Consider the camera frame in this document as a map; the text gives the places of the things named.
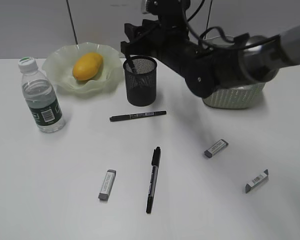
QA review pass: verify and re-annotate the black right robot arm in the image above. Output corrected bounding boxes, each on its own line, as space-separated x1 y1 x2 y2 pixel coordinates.
120 0 300 98

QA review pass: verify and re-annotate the black marker pen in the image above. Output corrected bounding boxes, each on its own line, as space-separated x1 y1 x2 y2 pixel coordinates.
125 54 141 86
109 110 167 122
146 146 161 214

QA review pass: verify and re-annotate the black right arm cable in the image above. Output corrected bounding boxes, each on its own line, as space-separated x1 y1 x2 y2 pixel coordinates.
182 0 281 55

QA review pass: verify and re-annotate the grey white eraser left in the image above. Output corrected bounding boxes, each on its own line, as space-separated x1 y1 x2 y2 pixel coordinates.
98 169 116 201

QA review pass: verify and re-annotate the grey white eraser barcode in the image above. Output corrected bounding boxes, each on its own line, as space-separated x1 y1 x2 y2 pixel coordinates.
244 169 269 194

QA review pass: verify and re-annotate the black mesh pen holder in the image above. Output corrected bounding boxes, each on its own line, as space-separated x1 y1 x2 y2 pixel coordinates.
123 55 158 107

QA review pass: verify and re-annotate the yellow mango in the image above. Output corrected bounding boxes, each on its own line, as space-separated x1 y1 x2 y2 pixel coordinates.
72 52 103 81

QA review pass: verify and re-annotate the grey white eraser upper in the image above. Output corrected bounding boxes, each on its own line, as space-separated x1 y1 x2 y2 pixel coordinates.
204 139 229 158

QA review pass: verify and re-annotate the grey white eraser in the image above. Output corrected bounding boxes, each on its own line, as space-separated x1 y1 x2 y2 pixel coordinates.
98 169 116 201
204 139 229 158

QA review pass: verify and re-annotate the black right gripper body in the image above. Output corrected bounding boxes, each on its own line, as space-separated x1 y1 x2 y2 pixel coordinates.
128 19 198 73

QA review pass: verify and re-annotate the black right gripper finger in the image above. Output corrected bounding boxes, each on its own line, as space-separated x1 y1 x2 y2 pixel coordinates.
124 23 143 40
120 41 134 57

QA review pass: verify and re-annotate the pale green wavy glass plate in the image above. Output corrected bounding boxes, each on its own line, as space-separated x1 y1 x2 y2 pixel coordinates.
42 42 124 98

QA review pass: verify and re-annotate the clear water bottle green label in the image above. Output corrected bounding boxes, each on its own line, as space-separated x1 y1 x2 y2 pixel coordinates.
18 57 66 133

